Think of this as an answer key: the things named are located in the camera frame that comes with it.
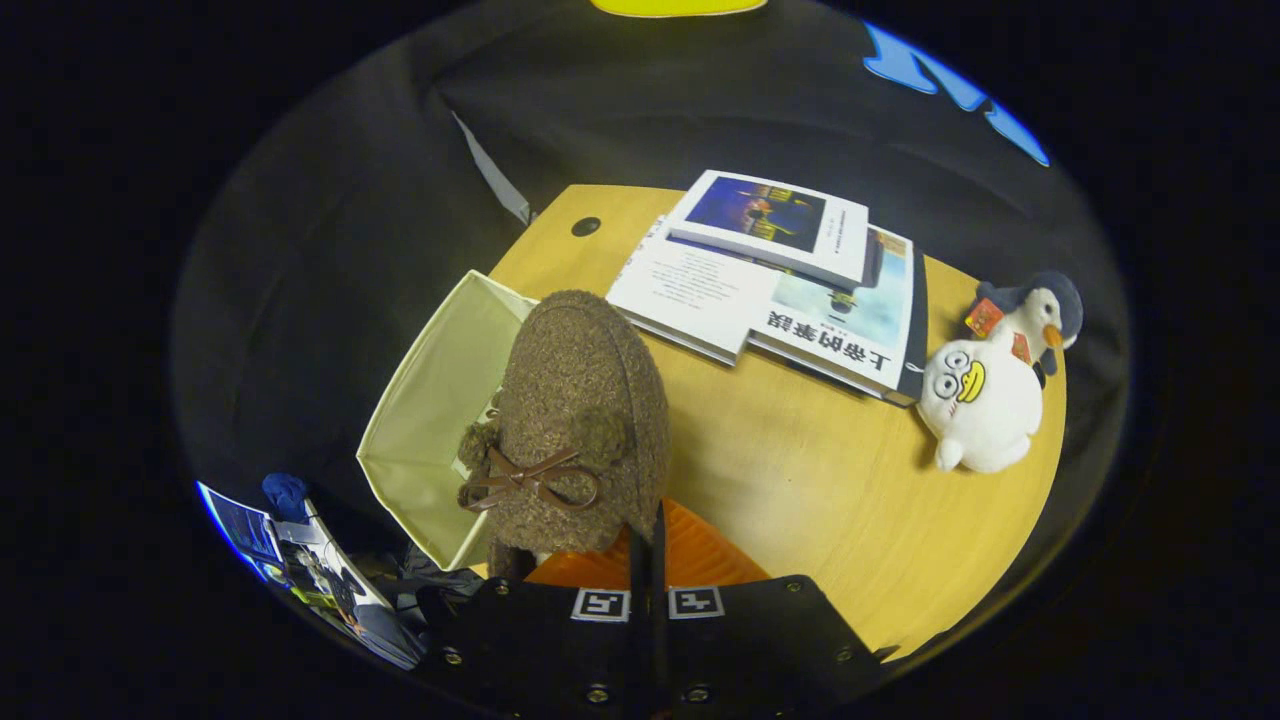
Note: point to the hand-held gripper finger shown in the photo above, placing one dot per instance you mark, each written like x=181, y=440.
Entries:
x=662, y=640
x=640, y=650

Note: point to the navy penguin plush toy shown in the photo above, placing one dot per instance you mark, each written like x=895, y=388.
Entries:
x=1055, y=300

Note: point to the brown fuzzy shoe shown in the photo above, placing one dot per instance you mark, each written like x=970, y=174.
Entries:
x=580, y=380

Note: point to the white duck plush toy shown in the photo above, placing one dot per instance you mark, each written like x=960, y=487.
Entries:
x=985, y=410

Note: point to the blue leaflet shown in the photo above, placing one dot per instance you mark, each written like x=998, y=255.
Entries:
x=238, y=525

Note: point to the sky cover book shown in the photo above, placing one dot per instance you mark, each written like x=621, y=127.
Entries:
x=860, y=320

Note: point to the blue cloth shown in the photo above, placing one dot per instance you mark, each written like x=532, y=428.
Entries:
x=287, y=495

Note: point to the white text booklet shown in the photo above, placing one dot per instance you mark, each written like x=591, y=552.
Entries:
x=690, y=295

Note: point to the cream fabric storage box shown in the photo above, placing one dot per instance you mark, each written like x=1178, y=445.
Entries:
x=440, y=400

